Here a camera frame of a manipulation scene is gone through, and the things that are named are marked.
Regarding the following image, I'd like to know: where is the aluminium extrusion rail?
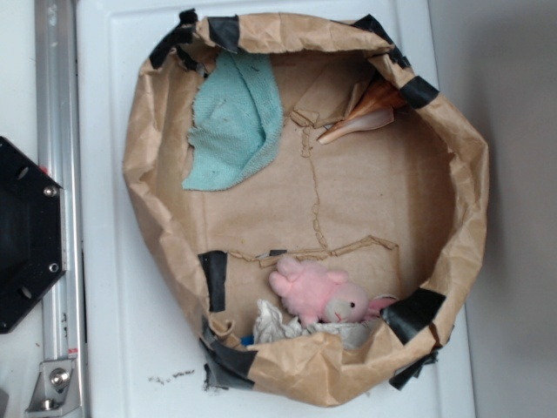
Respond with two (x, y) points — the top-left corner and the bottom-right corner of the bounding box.
(27, 1), (90, 417)

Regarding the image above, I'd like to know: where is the white tray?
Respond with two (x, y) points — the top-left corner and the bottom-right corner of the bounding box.
(77, 1), (475, 417)

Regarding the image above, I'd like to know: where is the pink plush sheep toy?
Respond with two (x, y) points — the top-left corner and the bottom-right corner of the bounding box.
(269, 257), (397, 327)

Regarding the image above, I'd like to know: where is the brown paper bag bin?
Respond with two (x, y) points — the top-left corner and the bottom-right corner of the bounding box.
(123, 10), (489, 407)

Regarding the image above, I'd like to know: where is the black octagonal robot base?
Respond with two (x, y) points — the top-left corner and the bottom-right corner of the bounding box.
(0, 138), (64, 334)

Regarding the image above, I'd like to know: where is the small blue object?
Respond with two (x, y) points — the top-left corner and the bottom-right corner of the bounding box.
(241, 335), (254, 347)

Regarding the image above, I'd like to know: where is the crumpled white grey paper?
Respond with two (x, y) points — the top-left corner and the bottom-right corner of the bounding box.
(252, 300), (379, 349)

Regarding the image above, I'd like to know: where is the orange conch seashell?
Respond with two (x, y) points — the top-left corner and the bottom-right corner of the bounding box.
(318, 79), (407, 145)

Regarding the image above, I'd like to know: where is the silver corner bracket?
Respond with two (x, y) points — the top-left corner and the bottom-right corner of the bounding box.
(24, 359), (81, 417)

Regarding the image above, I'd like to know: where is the light teal cloth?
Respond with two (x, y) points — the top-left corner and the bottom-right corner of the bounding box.
(182, 51), (283, 192)

